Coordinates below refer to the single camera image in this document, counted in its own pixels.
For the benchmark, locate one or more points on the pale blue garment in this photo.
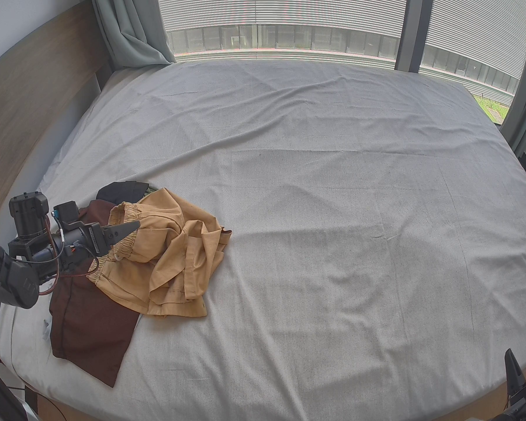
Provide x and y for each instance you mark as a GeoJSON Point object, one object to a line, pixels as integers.
{"type": "Point", "coordinates": [46, 329]}

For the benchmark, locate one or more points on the tan shorts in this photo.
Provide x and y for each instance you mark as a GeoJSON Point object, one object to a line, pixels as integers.
{"type": "Point", "coordinates": [175, 244]}

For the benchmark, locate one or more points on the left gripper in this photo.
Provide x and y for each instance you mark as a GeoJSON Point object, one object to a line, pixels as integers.
{"type": "Point", "coordinates": [92, 239]}

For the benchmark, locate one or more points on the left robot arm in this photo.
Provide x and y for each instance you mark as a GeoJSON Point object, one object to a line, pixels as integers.
{"type": "Point", "coordinates": [8, 274]}

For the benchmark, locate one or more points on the black garment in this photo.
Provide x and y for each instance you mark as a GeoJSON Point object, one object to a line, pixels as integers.
{"type": "Point", "coordinates": [118, 191]}

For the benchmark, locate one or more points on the bed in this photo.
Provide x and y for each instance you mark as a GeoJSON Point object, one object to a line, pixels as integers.
{"type": "Point", "coordinates": [333, 191]}

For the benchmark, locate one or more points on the green garment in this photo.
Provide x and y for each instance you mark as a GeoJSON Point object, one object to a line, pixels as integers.
{"type": "Point", "coordinates": [151, 190]}

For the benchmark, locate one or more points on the brown shorts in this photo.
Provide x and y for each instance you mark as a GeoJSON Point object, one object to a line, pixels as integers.
{"type": "Point", "coordinates": [92, 322]}

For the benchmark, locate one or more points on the window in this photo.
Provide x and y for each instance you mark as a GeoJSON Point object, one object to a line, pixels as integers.
{"type": "Point", "coordinates": [289, 7]}

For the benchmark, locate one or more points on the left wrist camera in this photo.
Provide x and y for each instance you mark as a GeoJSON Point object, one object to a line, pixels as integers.
{"type": "Point", "coordinates": [65, 212]}

